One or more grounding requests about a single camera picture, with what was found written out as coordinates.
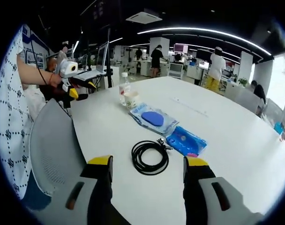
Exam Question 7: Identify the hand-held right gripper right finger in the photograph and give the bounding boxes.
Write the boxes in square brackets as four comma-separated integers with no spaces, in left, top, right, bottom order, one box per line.
[183,156,262,225]

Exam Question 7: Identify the ceiling light strip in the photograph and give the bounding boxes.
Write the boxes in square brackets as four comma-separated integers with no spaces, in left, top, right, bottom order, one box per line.
[137,27,273,56]

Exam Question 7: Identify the wall monitor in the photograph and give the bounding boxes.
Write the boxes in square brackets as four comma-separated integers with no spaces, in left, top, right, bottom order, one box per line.
[174,43,189,53]

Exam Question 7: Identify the clear plastic water bottle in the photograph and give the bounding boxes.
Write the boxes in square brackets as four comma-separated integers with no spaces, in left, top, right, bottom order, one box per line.
[118,72,132,106]

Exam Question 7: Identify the black stand pole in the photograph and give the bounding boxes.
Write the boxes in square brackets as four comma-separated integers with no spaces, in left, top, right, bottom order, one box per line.
[106,28,113,89]

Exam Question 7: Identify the blue tissue pack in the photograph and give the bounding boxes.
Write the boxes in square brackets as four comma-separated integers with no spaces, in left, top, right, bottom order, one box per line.
[165,125,208,158]

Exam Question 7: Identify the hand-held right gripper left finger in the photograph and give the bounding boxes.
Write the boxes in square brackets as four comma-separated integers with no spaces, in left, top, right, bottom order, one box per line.
[62,154,114,225]

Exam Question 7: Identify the person's left hand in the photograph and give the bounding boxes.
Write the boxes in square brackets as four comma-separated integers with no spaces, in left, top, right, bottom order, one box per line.
[49,72,63,88]

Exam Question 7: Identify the grey office chair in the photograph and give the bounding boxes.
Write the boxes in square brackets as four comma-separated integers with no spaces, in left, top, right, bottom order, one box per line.
[29,98,87,197]

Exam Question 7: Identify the wall poster with blue stripes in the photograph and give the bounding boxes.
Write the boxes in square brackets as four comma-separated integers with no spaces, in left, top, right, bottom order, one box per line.
[22,23,49,70]

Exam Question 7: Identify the ceiling air conditioner unit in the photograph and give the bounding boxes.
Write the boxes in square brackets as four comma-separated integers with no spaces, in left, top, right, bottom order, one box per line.
[125,11,163,24]

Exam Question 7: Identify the blue box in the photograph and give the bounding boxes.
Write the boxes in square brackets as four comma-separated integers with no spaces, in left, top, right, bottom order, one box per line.
[274,121,285,135]

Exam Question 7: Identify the silver laptop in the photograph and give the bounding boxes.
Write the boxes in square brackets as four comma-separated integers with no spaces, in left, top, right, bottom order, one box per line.
[74,41,110,80]

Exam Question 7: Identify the blue mouse pad package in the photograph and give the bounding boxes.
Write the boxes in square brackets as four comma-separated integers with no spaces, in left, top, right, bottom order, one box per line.
[129,101,180,135]

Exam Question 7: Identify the black cable coil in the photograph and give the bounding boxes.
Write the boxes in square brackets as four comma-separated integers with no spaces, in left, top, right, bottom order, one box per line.
[131,137,173,176]

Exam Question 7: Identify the white table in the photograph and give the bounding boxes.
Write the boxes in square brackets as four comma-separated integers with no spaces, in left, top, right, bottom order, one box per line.
[69,76,285,225]

